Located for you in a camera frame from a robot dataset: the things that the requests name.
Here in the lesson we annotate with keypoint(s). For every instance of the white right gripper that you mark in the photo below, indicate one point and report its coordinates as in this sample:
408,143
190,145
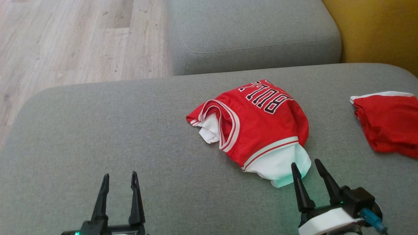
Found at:
326,222

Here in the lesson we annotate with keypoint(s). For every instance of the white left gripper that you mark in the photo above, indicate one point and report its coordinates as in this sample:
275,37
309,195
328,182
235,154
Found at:
98,229

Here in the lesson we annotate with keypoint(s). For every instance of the red and white basketball jersey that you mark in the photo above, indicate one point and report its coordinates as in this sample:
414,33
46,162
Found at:
261,130

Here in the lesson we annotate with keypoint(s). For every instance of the large grey sofa seat cushion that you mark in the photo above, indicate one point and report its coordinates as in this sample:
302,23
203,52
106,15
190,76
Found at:
130,140

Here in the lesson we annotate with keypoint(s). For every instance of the red shorts with white band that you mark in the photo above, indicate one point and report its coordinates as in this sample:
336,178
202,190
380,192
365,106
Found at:
388,124

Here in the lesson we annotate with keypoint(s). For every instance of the wide yellow sofa backrest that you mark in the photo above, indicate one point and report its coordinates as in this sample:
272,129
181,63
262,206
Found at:
378,29

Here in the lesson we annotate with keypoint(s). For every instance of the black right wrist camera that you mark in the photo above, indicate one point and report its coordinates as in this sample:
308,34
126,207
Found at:
357,199

